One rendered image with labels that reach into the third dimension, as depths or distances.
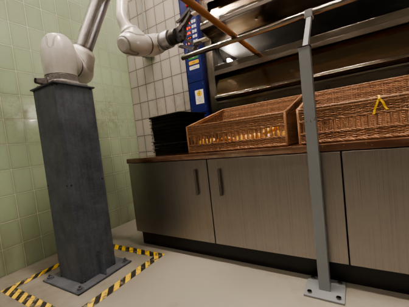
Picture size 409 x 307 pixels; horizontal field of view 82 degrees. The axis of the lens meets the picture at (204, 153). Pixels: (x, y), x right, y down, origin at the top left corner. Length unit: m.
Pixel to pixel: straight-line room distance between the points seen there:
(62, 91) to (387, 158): 1.40
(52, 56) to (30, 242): 1.12
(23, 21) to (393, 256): 2.30
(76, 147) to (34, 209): 0.66
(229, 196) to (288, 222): 0.29
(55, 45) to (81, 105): 0.30
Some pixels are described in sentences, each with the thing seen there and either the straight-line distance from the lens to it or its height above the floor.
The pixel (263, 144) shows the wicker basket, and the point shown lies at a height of 0.60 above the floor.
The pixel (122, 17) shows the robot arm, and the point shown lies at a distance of 1.39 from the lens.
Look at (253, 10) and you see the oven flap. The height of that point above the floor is 1.39.
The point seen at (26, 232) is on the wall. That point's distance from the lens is 1.89.
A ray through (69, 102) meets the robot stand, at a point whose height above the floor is 0.90.
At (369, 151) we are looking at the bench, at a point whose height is 0.54.
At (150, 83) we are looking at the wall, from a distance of 2.23.
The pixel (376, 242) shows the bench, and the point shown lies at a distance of 1.12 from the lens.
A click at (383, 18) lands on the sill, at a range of 1.66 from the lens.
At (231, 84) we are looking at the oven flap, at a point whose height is 1.02.
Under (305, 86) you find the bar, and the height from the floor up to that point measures 0.80.
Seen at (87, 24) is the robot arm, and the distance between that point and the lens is 1.71.
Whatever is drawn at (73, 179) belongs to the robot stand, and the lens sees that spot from 1.33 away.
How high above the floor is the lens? 0.65
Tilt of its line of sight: 3 degrees down
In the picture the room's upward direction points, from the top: 6 degrees counter-clockwise
